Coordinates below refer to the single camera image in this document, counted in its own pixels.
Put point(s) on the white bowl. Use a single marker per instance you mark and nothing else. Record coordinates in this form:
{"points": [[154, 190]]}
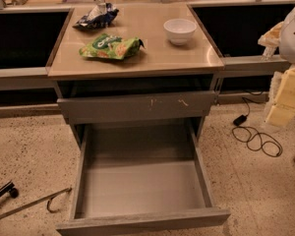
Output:
{"points": [[179, 31]]}

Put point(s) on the grey drawer cabinet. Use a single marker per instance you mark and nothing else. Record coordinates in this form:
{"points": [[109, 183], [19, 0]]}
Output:
{"points": [[159, 67]]}

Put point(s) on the green rice chip bag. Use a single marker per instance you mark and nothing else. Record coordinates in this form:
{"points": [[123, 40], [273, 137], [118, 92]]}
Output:
{"points": [[108, 46]]}

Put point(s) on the blue crumpled snack bag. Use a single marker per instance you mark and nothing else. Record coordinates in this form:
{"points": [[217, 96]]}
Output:
{"points": [[99, 17]]}

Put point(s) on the open grey middle drawer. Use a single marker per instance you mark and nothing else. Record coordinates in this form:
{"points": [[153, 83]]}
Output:
{"points": [[141, 178]]}

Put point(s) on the grey top drawer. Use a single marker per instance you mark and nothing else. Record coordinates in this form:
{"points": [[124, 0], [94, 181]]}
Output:
{"points": [[136, 107]]}

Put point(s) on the black caster wheel leg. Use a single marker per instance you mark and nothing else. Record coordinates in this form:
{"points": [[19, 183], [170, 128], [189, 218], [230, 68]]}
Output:
{"points": [[10, 189]]}

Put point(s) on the clear plastic water bottle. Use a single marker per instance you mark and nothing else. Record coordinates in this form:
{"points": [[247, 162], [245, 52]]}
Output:
{"points": [[268, 52]]}

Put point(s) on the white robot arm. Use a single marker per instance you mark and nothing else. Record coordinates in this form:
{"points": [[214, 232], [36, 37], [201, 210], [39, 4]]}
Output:
{"points": [[282, 36]]}

